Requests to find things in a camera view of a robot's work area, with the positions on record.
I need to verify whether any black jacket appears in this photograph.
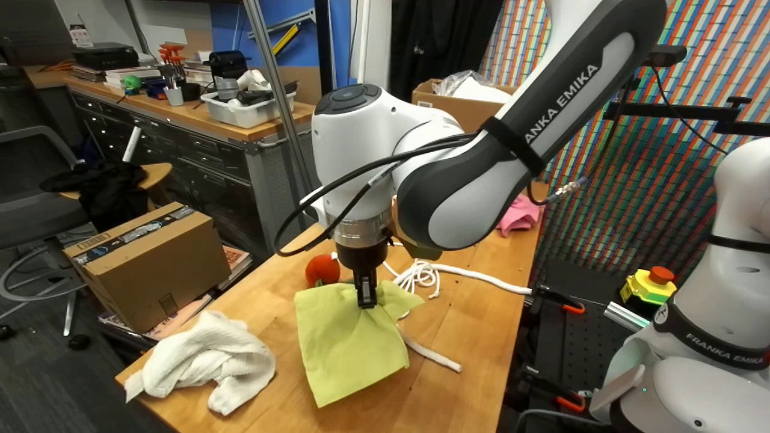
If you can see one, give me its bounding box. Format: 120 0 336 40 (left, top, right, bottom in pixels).
41 159 152 236

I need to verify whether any cardboard box with black tape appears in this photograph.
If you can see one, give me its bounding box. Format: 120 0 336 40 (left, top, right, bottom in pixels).
63 201 234 334

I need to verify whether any black stereo camera bar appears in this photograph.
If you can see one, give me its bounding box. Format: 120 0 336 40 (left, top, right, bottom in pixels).
644 43 688 68

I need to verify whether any cardboard box with white label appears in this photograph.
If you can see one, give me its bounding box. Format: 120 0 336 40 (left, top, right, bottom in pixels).
408 71 515 135

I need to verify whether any white rope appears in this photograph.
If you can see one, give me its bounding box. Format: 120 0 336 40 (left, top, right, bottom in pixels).
383 259 537 375

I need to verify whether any wooden stool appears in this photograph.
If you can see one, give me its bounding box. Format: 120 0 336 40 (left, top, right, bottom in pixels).
57 159 175 203

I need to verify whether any grey office chair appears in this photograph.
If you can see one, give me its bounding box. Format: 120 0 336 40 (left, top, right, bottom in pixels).
0 124 92 251

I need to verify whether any black vertical pole with base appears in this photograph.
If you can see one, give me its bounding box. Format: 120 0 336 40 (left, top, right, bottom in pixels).
309 0 342 93

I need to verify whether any yellow red emergency stop button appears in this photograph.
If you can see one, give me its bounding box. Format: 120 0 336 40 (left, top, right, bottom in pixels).
617 263 677 309

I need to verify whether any magenta cloth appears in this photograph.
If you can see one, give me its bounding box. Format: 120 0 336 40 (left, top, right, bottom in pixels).
496 194 546 242

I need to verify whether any wooden top workbench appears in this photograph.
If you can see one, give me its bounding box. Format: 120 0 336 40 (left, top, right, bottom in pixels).
22 62 320 255

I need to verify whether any red orange toy figure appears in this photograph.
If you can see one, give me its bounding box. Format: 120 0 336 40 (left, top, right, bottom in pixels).
155 42 188 68

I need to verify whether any orange black clamp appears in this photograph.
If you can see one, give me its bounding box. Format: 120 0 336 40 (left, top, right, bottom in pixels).
520 363 592 416
531 285 586 321

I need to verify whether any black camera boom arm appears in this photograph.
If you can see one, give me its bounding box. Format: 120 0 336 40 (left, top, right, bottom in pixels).
600 94 770 141

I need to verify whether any white plastic bin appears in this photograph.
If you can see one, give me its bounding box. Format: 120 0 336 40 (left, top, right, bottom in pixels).
199 84 297 131

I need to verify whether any flat black device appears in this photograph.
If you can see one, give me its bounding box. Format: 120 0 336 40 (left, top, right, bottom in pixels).
75 43 142 71

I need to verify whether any red plush tomato toy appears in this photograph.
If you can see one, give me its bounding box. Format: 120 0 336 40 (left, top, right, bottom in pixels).
302 254 343 289

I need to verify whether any silver diagonal pole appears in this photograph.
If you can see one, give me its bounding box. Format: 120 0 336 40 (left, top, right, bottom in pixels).
238 0 320 196

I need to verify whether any white towel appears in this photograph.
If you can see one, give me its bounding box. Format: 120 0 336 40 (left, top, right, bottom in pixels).
123 311 278 420

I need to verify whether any yellow green cloth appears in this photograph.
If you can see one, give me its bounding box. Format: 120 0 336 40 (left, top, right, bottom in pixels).
290 279 425 410

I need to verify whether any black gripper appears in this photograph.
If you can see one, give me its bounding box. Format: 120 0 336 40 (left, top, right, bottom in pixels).
333 239 392 311

